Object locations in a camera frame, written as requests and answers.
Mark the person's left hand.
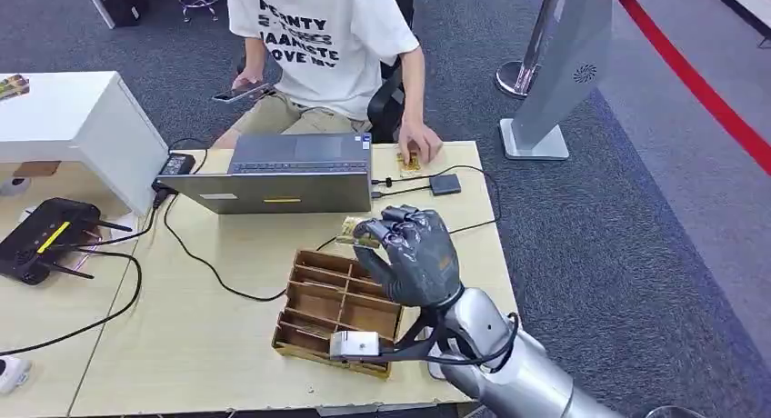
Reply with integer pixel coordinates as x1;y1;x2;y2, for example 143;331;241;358
397;118;445;167

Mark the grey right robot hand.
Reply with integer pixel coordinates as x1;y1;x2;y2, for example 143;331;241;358
352;204;465;310

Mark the person's right hand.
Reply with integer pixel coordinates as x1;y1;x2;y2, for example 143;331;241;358
231;67;267;93

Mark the black smartphone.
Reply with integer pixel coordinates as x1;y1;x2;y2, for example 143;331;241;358
211;80;277;105

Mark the black usb hub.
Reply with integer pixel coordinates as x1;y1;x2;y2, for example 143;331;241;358
428;173;463;197

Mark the black office chair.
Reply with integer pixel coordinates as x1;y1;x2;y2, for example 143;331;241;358
365;0;418;144

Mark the person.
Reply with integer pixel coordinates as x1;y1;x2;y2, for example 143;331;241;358
210;0;445;167

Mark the wooden compartment box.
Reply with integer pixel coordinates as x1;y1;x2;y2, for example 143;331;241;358
271;248;406;381

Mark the black laptop power adapter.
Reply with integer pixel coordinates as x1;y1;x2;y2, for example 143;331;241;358
156;153;197;179

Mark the grey laptop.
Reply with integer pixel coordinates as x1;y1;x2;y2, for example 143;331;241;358
157;132;375;216

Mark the black cabinet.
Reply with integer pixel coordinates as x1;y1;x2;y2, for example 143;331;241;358
80;0;151;31

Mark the grey kiosk stand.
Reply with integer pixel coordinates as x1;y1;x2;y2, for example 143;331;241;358
497;0;641;163

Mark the white desk riser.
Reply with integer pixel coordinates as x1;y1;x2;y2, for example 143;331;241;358
0;70;170;218

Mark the stack of printed cards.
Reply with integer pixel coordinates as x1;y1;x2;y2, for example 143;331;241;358
0;73;31;102

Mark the black router with antennas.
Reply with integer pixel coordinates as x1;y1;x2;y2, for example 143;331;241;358
0;196;135;286

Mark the white device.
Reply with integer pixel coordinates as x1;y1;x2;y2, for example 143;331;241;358
0;355;33;396

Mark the black hub cable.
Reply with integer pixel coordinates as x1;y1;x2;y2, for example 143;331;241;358
370;175;433;200

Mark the long black usb cable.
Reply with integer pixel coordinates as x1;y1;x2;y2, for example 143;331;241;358
315;164;503;252

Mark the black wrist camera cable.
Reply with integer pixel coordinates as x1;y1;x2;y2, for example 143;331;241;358
376;309;521;368

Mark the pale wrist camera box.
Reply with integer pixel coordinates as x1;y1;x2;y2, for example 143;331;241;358
329;330;382;362

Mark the chrome stanchion post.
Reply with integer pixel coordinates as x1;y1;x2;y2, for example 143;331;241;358
494;0;568;99

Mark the black power adapter cable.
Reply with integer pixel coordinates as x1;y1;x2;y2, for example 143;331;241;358
150;136;288;304

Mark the black router cable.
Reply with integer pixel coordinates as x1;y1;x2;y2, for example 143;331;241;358
0;248;144;358

